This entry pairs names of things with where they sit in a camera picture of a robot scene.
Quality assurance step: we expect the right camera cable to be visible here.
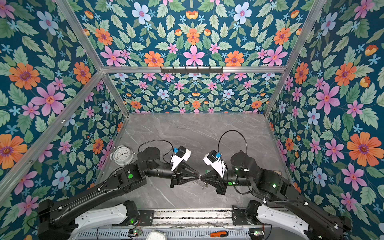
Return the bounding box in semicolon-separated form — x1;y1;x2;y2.
217;129;249;155

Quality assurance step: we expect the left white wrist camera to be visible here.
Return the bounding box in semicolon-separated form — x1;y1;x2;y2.
171;146;191;171

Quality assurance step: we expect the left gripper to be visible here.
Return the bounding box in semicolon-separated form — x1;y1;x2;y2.
144;159;202;188

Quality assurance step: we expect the black hook rail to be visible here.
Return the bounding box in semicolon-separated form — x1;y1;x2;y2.
160;67;224;74

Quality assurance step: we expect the left camera cable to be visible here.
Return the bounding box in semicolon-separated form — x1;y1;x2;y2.
137;139;175;165

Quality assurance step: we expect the camera cable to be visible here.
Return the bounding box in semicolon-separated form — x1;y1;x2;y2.
217;129;249;155
137;139;175;165

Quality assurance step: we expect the small circuit board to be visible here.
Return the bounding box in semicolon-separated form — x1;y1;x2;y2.
128;229;143;238

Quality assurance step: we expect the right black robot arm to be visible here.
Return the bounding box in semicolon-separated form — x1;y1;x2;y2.
201;150;352;240

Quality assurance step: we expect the orange handled screwdriver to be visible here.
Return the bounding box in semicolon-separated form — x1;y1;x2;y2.
209;231;229;238

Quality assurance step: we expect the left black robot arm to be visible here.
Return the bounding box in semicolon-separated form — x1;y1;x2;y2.
38;146;200;240

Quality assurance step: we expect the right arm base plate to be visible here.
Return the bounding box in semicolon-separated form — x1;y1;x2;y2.
232;208;255;226

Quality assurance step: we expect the white square clock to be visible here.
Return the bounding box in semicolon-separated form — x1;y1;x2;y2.
146;231;168;240

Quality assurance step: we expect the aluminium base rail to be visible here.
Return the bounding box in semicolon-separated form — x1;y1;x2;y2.
68;207;316;229

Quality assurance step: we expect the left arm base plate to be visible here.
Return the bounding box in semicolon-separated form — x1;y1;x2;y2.
132;210;155;227

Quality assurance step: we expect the white round alarm clock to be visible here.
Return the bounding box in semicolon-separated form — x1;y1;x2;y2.
111;146;135;166

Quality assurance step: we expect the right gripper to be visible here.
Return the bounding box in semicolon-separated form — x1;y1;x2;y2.
200;168;255;196

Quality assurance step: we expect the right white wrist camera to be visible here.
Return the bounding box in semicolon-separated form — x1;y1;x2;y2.
203;150;227;178

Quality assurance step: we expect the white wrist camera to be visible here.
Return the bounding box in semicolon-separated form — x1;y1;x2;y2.
203;150;227;178
171;146;191;171

